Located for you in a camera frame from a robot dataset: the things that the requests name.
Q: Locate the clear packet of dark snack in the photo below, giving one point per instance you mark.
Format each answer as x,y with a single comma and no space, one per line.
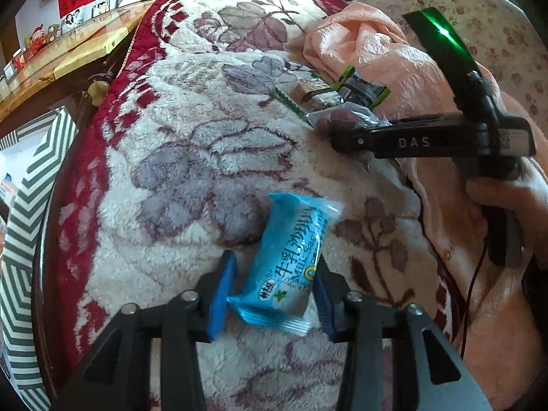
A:
342,115

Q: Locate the person's right hand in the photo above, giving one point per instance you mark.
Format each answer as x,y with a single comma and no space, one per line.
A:
535,205

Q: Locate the red white doll figurine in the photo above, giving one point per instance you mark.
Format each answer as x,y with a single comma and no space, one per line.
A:
37,37

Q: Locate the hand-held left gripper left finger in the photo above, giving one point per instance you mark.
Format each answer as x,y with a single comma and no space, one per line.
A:
220,299

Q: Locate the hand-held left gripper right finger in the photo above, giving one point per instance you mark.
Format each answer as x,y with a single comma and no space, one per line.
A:
327,308

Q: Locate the brown teddy figurine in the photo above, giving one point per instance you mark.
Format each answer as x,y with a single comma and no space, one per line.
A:
52,33

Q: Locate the wooden cabinet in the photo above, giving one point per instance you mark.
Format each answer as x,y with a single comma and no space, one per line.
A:
64,64

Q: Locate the small framed photo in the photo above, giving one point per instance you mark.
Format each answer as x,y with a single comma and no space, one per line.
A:
102,9
73,20

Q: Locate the blue-edged cracker packet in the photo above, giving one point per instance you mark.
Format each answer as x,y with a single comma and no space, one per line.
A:
7,188

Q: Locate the round brass cabinet knob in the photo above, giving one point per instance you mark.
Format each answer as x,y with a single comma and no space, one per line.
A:
99,92

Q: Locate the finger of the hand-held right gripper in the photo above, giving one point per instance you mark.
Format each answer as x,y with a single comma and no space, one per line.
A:
349,141

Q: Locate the green white striped box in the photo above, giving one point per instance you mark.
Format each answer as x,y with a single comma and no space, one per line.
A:
38,188

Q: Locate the peach crinkled cloth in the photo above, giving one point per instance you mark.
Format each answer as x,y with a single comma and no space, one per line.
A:
364,43

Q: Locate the black green-edged snack packet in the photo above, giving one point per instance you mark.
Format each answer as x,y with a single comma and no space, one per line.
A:
364,87

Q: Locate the floral fleece blanket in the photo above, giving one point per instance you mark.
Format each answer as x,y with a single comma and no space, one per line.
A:
192,94

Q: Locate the light blue snack packet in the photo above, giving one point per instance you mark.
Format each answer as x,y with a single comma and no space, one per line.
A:
291,257

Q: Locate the brown silver snack packet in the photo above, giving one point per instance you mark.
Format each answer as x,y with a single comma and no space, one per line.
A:
317,94

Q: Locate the floral quilt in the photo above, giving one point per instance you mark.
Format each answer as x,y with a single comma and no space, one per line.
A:
492,17

